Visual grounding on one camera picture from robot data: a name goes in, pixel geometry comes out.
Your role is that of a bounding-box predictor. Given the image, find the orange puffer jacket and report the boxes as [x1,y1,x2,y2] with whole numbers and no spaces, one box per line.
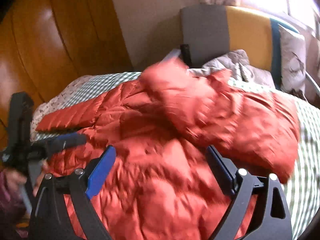
[36,59,299,239]

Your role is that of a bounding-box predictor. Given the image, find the maroon sleeve forearm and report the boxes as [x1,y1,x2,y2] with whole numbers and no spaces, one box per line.
[1,175,28,239]

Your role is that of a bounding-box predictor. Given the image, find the person left hand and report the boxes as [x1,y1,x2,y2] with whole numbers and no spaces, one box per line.
[1,160,49,198]

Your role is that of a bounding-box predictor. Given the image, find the green checked duvet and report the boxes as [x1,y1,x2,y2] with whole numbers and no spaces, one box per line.
[31,72,319,239]

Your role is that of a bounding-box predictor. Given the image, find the grey quilted blanket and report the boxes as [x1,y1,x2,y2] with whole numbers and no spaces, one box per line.
[188,49,276,89]

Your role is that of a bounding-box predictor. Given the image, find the black bottle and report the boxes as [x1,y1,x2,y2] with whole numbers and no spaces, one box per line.
[180,44,193,68]

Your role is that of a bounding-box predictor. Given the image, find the wooden wardrobe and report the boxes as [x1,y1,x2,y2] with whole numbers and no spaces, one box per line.
[1,0,133,146]

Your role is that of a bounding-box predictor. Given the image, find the grey yellow teal headboard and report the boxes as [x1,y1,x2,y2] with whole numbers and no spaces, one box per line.
[180,4,298,89]

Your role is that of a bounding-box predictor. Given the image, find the white deer print pillow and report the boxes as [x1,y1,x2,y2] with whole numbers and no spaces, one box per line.
[278,25,306,95]

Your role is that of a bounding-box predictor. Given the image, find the white bed rail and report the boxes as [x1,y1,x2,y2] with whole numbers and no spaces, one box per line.
[161,49,181,62]

